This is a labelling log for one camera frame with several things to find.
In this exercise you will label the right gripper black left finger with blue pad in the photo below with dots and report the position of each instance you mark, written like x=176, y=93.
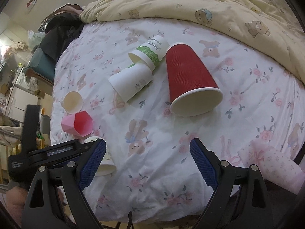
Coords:
x=55, y=198

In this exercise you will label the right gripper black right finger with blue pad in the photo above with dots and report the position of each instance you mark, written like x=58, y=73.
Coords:
x=240, y=198

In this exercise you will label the yellow cartoon paper cup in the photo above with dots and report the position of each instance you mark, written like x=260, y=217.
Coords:
x=106, y=166

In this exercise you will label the pink red faceted cup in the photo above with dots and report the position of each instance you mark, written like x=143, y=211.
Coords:
x=79, y=124

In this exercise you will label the small pink patterned cup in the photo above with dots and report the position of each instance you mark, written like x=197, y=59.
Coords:
x=73, y=102

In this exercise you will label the plain white paper cup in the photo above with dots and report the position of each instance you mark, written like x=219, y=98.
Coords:
x=131, y=80

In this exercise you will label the red ripple paper cup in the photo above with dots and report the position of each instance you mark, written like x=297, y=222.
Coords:
x=193, y=91

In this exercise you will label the green white paper cup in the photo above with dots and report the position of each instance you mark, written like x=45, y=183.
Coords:
x=151, y=52

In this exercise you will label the pink bow pillow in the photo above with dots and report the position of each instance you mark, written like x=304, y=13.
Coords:
x=273, y=165

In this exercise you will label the grey waste bin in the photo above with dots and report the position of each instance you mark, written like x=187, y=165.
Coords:
x=45, y=124

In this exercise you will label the white washing machine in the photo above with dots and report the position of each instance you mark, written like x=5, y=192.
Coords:
x=22, y=81

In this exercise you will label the white floral bed sheet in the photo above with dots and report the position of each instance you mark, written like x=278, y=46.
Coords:
x=156, y=178

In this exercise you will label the black clothes pile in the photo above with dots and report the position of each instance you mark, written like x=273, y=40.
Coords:
x=61, y=27

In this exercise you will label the cream bear print duvet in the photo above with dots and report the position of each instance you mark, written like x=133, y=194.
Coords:
x=269, y=26

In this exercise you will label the teal bed frame corner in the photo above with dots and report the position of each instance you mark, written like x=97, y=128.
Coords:
x=41, y=65

